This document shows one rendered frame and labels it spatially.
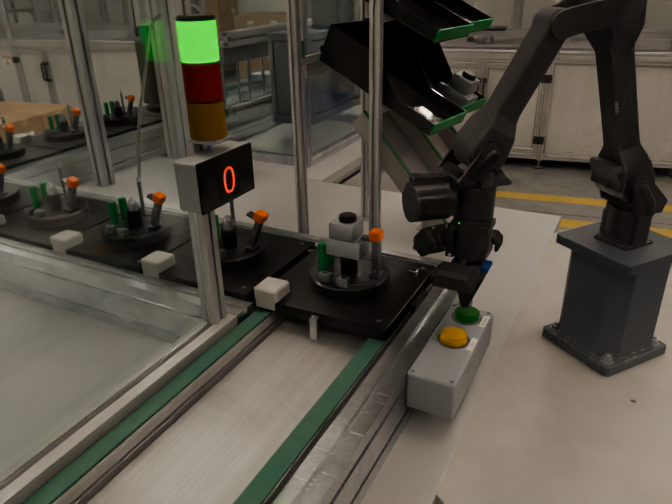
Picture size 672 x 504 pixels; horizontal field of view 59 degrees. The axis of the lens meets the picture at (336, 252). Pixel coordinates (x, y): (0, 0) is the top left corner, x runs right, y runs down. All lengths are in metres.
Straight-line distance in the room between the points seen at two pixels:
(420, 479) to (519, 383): 0.27
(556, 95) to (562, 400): 4.07
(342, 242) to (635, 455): 0.53
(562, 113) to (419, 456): 4.27
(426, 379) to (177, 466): 0.34
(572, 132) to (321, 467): 4.46
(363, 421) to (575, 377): 0.42
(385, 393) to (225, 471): 0.22
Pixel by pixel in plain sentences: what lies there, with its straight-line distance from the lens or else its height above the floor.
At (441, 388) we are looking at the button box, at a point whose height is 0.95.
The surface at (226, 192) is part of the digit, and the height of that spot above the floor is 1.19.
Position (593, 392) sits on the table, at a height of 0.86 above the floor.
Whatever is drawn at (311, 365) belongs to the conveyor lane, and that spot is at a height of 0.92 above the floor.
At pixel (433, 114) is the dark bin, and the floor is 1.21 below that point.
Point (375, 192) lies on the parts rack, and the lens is 1.17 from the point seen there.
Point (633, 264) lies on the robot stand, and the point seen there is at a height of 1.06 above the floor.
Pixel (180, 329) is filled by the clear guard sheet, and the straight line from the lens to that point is 0.92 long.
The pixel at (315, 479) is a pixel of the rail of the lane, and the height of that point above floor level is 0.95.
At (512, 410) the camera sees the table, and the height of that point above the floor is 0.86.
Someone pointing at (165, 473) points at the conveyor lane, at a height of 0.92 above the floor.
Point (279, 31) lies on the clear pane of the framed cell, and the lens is 2.01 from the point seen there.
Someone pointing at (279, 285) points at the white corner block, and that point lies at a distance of 0.99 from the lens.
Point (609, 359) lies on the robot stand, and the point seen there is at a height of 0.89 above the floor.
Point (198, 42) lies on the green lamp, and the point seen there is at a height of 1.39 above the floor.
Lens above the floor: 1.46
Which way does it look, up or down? 25 degrees down
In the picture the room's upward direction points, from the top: 1 degrees counter-clockwise
